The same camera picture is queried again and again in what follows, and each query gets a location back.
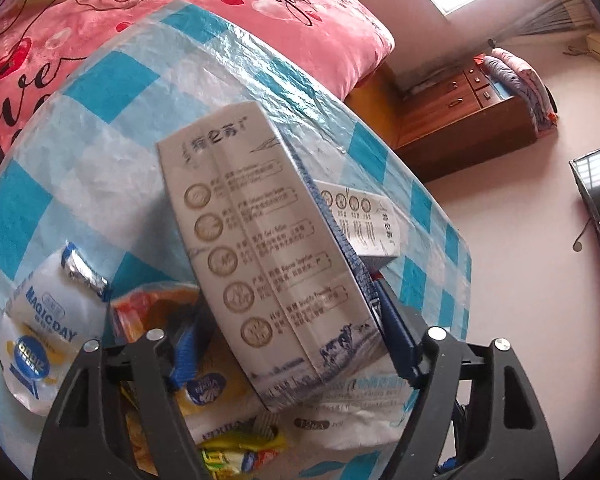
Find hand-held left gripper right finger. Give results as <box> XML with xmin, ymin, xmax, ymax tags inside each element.
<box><xmin>372</xmin><ymin>280</ymin><xmax>563</xmax><ymax>480</ymax></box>

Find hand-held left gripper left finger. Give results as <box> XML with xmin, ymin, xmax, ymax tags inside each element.
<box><xmin>32</xmin><ymin>307</ymin><xmax>216</xmax><ymax>480</ymax></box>

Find white tissue pack wrapper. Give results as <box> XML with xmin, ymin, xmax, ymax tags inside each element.
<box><xmin>172</xmin><ymin>340</ymin><xmax>421</xmax><ymax>451</ymax></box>

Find large white milk carton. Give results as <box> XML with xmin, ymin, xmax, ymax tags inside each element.
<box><xmin>156</xmin><ymin>101</ymin><xmax>388</xmax><ymax>413</ymax></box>

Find orange bread wrapper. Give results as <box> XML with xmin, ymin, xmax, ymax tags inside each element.
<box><xmin>111</xmin><ymin>282</ymin><xmax>203</xmax><ymax>346</ymax></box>

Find yellow green snack wrapper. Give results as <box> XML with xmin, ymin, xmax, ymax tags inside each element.
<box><xmin>200</xmin><ymin>430</ymin><xmax>288</xmax><ymax>476</ymax></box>

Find small white milk carton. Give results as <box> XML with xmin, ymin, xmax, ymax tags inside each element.
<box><xmin>312</xmin><ymin>179</ymin><xmax>410</xmax><ymax>268</ymax></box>

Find white yogurt pouch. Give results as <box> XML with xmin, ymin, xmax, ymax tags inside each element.
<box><xmin>0</xmin><ymin>242</ymin><xmax>113</xmax><ymax>416</ymax></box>

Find blue checked plastic tablecloth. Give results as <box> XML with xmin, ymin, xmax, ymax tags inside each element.
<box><xmin>0</xmin><ymin>0</ymin><xmax>473</xmax><ymax>480</ymax></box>

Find wooden dresser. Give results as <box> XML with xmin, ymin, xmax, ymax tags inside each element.
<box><xmin>394</xmin><ymin>52</ymin><xmax>546</xmax><ymax>183</ymax></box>

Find folded quilts stack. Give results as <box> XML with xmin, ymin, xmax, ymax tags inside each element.
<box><xmin>482</xmin><ymin>47</ymin><xmax>559</xmax><ymax>134</ymax></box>

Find pink printed blanket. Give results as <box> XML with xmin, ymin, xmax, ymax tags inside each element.
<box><xmin>0</xmin><ymin>0</ymin><xmax>396</xmax><ymax>186</ymax></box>

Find grey striped curtain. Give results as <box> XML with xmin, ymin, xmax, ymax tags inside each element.
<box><xmin>495</xmin><ymin>0</ymin><xmax>594</xmax><ymax>42</ymax></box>

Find television cable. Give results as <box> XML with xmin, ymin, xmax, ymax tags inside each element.
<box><xmin>572</xmin><ymin>217</ymin><xmax>599</xmax><ymax>252</ymax></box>

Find wooden bed frame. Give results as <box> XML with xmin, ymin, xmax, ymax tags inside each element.
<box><xmin>345</xmin><ymin>66</ymin><xmax>402</xmax><ymax>149</ymax></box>

